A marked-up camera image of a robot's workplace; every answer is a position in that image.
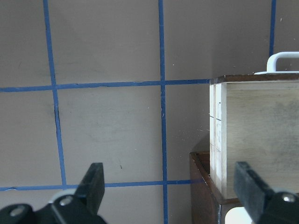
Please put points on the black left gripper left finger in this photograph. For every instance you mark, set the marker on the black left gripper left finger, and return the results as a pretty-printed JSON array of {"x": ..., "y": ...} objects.
[{"x": 79, "y": 207}]

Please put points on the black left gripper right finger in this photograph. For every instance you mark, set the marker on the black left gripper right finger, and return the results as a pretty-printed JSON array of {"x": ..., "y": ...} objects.
[{"x": 264, "y": 204}]

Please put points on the light wooden drawer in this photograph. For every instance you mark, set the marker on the light wooden drawer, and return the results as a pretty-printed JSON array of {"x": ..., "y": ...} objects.
[{"x": 255, "y": 118}]

